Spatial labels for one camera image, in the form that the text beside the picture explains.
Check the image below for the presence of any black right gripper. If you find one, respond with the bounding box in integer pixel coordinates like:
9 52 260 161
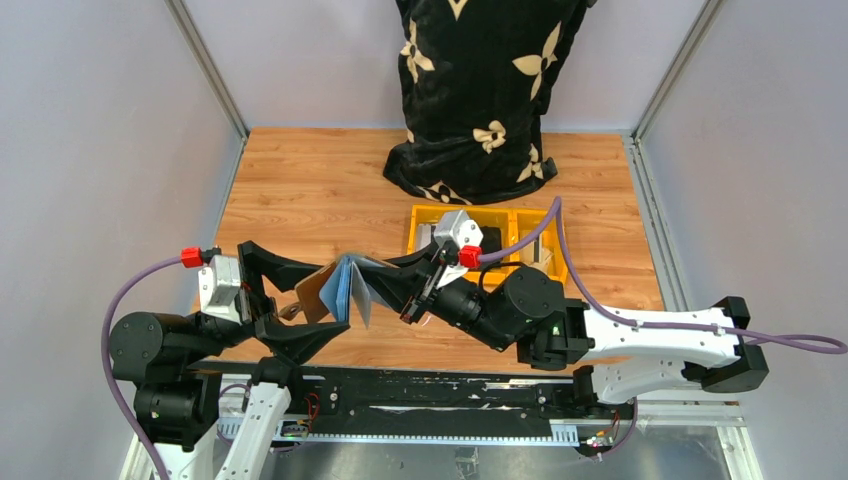
355 242 515 353

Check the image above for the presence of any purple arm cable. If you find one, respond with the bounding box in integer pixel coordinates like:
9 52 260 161
459 196 848 356
99 246 207 480

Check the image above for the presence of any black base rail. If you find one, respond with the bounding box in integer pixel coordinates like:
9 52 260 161
192 360 637 439

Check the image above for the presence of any black VIP cards pile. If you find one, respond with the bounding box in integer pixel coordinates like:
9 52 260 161
480 226 503 254

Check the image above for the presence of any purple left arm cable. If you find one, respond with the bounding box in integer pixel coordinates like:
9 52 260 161
99 246 207 480

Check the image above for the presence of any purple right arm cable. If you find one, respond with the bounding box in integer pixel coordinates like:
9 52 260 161
459 196 848 356

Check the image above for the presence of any aluminium frame rail right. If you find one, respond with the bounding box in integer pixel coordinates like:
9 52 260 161
622 0 725 310

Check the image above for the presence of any aluminium frame rail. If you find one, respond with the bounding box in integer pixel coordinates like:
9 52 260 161
164 0 250 144
622 0 725 310

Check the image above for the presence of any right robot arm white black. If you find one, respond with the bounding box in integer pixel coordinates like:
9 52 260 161
362 253 770 418

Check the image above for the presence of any brown leather card holder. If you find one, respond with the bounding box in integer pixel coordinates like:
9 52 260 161
279 253 395 329

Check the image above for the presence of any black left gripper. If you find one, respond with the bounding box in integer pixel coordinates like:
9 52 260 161
183 236 350 362

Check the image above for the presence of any aluminium frame rail left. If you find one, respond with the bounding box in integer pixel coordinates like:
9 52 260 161
164 0 250 144

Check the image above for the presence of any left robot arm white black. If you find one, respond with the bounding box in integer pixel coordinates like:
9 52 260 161
101 241 349 479

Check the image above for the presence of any yellow bin right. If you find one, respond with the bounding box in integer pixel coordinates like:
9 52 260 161
510 209 568 284

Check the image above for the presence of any black floral blanket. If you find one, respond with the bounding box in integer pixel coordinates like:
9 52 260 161
383 1 591 205

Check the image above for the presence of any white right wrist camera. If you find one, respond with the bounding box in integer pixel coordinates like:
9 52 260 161
433 209 483 288

